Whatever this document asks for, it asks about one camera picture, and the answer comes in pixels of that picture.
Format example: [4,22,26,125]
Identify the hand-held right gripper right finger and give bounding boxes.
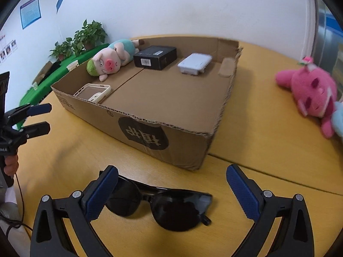
[226,164,314,257]

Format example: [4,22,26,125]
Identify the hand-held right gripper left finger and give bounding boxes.
[30,165,120,257]

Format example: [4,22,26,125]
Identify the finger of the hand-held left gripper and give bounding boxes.
[19,121,51,141]
[7,103,52,123]

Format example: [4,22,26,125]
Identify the black sunglasses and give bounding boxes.
[99,170,213,232]

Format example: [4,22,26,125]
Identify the cream phone case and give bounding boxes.
[74,84,111,103]

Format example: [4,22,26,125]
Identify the plush pig toy teal shirt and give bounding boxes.
[86,39,145,82]

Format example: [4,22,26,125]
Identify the brown cardboard box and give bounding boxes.
[50,36,244,171]

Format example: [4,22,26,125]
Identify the black rectangular box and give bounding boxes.
[133,45,177,71]

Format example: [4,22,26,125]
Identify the white router device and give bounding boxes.
[177,53,212,76]

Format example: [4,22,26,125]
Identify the person's left forearm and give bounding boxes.
[0,178,21,223]

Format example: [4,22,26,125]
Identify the wooden desktop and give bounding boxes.
[16,35,343,257]

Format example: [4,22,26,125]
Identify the person's left hand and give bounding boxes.
[4,152,20,178]

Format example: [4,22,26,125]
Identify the open cardboard carton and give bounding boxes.
[33,61,62,85]

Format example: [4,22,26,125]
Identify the small potted green plant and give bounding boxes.
[50,37,74,61]

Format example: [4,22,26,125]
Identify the large potted green plant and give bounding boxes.
[72,19,108,51]

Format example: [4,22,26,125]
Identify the light blue plush toy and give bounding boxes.
[332,110,343,141]

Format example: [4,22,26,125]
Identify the pink plush toy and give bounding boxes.
[276,56,338,139]

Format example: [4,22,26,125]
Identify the black cable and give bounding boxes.
[5,171,34,237]

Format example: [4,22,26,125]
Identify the wall poster with photos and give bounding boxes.
[0,33,18,63]

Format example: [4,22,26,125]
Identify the blue framed wall poster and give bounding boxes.
[20,0,42,30]

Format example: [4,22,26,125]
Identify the metal window frame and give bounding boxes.
[312,0,343,86]

